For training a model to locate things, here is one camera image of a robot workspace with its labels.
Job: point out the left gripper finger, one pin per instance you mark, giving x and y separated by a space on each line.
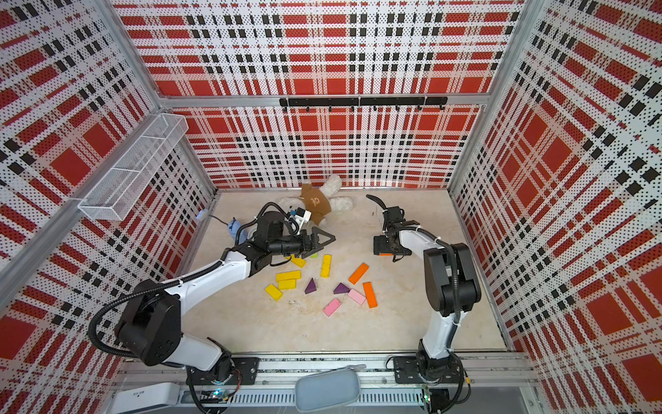
320 237
312 249

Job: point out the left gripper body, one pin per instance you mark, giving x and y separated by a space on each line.
295 244

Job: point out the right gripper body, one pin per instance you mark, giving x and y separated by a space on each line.
382 243

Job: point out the pink block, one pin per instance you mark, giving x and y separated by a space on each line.
357 297
332 307

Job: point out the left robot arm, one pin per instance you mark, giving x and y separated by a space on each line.
147 323

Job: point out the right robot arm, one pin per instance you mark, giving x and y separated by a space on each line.
452 288

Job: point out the yellow long block upper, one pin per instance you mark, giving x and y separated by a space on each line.
298 261

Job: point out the yellow long block middle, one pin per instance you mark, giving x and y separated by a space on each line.
288 276

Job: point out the purple triangle block left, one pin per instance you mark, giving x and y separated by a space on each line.
311 287

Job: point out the purple triangle block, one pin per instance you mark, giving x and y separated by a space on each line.
342 289
311 287

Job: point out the yellow short block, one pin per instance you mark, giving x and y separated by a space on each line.
288 284

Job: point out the white teddy bear brown shirt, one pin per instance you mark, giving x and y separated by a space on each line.
319 201

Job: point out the yellow small block left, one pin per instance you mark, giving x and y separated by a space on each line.
274 292

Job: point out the purple triangle block right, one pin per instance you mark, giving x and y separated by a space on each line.
342 289

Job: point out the grey pouch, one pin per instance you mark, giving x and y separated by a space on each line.
328 390

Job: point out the white box device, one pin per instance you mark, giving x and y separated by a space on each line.
146 399

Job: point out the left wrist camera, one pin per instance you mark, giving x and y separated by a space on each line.
301 216

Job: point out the blue cable connector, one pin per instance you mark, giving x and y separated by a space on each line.
235 227

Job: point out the black hook rail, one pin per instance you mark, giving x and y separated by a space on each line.
362 101

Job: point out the white wire mesh basket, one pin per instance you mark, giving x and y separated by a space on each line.
118 191

